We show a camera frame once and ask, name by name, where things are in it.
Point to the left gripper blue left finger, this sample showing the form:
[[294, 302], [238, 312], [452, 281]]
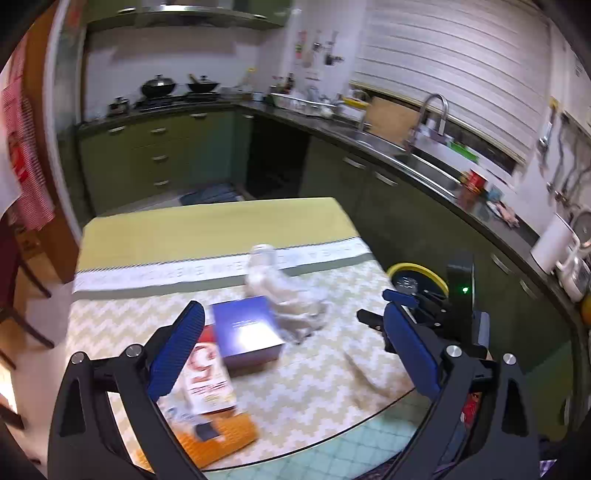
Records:
[[171, 347]]

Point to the black wok with lid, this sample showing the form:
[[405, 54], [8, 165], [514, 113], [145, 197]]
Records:
[[158, 87]]

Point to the wooden cutting board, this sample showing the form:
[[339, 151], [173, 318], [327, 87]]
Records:
[[391, 121]]

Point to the blue square box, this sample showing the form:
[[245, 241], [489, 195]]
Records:
[[245, 332]]

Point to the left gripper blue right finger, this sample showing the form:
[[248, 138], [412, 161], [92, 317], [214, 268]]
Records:
[[420, 364]]

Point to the white printed tube wrapper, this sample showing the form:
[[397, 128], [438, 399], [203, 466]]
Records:
[[180, 418]]

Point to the white electric kettle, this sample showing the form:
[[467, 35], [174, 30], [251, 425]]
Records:
[[557, 247]]

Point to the orange foam net sleeve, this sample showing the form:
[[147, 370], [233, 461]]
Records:
[[237, 431]]

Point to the red instant noodle cup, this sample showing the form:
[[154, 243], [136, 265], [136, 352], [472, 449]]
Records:
[[474, 181]]

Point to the yellow rimmed trash bin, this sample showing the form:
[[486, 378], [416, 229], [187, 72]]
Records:
[[412, 278]]

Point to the pink cloth on counter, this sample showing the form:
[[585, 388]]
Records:
[[503, 212]]

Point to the small steel pot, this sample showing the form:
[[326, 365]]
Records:
[[119, 106]]

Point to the range hood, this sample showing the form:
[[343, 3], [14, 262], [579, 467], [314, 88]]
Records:
[[257, 15]]

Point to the red checkered apron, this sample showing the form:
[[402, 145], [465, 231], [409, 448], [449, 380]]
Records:
[[34, 204]]

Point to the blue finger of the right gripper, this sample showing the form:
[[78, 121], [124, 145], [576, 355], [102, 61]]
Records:
[[399, 298], [372, 320]]

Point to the red white carton box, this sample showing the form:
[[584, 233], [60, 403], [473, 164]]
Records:
[[206, 381]]

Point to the patterned yellow tablecloth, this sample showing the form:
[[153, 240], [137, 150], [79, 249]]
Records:
[[335, 405]]

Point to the dark wooden chair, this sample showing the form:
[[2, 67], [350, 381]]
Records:
[[28, 367]]

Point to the white pill bottle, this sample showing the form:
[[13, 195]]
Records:
[[262, 258]]

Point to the white window blind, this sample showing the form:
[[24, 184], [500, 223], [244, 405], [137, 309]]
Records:
[[490, 59]]

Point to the green kitchen cabinets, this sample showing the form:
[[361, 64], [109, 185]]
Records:
[[406, 208]]

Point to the green plastic tray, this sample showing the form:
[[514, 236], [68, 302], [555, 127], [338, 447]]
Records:
[[464, 151]]

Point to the white rice cooker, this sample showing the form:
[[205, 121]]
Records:
[[574, 278]]

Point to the white dish rack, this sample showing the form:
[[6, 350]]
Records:
[[303, 107]]

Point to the black frying pan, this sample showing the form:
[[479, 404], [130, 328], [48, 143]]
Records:
[[201, 85]]

